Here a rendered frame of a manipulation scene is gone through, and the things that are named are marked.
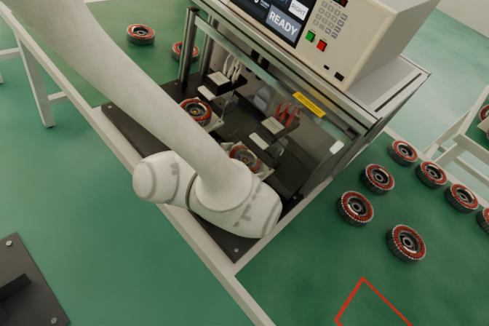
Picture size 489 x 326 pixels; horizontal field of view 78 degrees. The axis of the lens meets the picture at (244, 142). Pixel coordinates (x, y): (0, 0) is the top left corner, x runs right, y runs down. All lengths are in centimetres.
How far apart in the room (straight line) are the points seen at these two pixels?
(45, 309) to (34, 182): 63
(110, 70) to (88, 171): 146
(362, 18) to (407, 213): 72
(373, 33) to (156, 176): 53
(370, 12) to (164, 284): 135
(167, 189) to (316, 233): 52
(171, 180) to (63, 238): 115
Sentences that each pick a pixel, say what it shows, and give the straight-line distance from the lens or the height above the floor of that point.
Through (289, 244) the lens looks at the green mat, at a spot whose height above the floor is 75.
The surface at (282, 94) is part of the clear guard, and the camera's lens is 77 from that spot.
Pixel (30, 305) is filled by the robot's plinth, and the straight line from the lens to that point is 159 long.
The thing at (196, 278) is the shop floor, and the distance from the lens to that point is 159.
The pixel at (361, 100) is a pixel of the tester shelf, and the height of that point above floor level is 111.
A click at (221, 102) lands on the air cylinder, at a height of 80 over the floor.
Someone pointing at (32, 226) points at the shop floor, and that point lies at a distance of 174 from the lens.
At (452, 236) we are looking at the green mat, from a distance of 129.
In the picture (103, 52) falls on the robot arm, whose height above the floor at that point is 127.
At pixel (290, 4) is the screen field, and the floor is 122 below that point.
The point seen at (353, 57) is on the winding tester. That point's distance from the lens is 76.
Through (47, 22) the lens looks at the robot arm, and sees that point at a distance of 41.
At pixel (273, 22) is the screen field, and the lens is 86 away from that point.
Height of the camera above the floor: 151
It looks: 46 degrees down
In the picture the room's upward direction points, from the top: 22 degrees clockwise
